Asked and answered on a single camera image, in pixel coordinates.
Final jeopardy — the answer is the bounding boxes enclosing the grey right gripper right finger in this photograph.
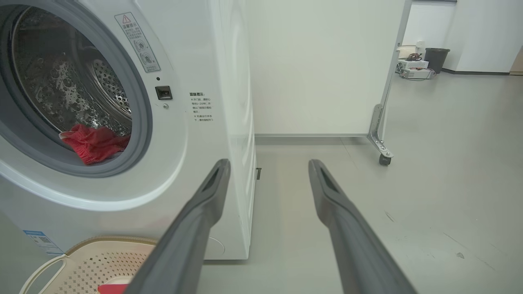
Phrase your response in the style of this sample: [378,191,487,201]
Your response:
[308,159,418,294]

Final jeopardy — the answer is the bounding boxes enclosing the dark grey trash bin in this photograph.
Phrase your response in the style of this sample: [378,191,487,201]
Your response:
[425,48,451,74]

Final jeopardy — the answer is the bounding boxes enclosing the white front-load washing machine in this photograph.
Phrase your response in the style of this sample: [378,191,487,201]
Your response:
[0,0,257,261]

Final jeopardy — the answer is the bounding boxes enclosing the small white perforated basket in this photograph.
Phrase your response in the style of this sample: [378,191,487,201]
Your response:
[397,45,418,60]

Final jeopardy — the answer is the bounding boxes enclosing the metal leg with caster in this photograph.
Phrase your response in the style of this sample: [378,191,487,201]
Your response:
[367,103,395,166]

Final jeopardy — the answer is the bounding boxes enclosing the white partition panel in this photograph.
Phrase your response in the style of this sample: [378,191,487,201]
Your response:
[245,0,413,137]

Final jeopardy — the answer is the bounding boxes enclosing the red jersey with white print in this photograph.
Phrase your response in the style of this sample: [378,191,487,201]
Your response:
[59,124,131,165]

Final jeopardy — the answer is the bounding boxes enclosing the cream perforated laundry basket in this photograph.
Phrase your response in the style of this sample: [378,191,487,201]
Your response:
[18,236,160,294]

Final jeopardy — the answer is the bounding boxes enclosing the blue energy label sticker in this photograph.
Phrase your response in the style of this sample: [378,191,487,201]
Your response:
[22,230,65,256]

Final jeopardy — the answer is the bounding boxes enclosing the red white striped shorts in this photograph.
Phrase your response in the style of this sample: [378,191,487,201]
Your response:
[97,284,130,294]

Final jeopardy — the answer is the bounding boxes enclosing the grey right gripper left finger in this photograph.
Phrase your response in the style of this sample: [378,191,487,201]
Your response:
[124,158,232,294]

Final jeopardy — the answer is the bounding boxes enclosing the grey warning label sticker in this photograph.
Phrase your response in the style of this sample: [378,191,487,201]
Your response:
[114,12,161,73]

